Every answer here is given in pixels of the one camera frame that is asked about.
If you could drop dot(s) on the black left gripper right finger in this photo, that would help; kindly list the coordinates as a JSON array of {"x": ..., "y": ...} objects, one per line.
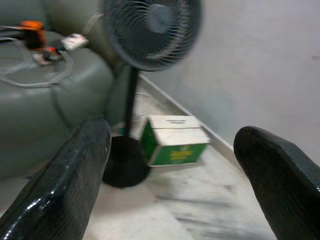
[{"x": 282, "y": 185}]

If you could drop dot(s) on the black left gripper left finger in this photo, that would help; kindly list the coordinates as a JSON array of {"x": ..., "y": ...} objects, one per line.
[{"x": 60, "y": 180}]

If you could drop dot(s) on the grey-green sofa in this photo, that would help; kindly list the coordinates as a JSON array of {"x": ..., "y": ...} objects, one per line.
[{"x": 37, "y": 112}]

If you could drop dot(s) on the green and white cardboard box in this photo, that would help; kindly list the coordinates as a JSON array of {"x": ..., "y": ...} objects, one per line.
[{"x": 175, "y": 155}]

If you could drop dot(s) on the small red and black item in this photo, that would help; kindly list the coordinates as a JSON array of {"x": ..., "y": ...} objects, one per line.
[{"x": 48, "y": 54}]

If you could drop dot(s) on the small white card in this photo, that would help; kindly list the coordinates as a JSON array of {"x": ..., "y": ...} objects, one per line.
[{"x": 75, "y": 41}]

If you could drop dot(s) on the orange and black device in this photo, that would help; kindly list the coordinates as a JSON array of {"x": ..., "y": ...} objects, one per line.
[{"x": 33, "y": 35}]

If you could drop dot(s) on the black pedestal fan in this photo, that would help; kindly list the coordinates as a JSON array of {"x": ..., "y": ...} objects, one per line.
[{"x": 150, "y": 37}]

